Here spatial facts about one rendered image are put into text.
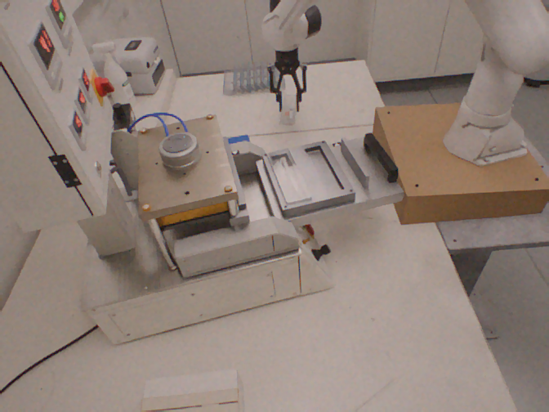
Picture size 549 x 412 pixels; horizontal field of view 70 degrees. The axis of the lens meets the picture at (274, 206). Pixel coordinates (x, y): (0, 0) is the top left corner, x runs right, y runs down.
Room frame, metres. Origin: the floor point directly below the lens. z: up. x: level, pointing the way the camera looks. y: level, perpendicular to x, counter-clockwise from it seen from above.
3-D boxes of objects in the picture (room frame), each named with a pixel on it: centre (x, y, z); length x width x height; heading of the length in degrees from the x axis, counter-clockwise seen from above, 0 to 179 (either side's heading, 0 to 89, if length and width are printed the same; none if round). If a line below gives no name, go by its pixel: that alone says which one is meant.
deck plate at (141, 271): (0.64, 0.21, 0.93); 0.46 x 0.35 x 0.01; 100
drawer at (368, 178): (0.70, -0.13, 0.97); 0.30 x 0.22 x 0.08; 100
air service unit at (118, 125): (0.84, 0.34, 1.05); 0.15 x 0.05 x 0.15; 10
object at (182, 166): (0.66, 0.21, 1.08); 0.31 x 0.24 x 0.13; 10
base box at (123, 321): (0.67, 0.17, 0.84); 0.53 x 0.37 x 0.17; 100
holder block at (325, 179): (0.69, -0.08, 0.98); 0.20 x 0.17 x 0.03; 10
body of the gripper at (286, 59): (1.25, -0.10, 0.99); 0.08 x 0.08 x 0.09
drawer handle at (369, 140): (0.72, -0.26, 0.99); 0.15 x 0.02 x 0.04; 10
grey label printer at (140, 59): (1.61, 0.53, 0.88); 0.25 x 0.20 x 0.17; 82
